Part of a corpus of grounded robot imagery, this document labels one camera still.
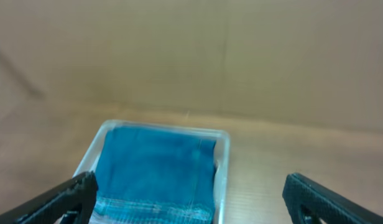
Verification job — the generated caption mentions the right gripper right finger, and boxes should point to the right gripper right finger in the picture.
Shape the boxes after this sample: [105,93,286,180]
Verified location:
[282,173,383,224]

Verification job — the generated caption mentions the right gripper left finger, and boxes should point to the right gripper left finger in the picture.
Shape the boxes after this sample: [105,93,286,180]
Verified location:
[0,171,98,224]

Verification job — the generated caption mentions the blue denim jeans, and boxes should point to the blue denim jeans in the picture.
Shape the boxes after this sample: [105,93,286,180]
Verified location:
[90,127,216,224]

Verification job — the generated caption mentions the clear plastic storage bin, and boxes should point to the clear plastic storage bin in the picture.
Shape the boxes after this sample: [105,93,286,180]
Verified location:
[73,119,231,224]

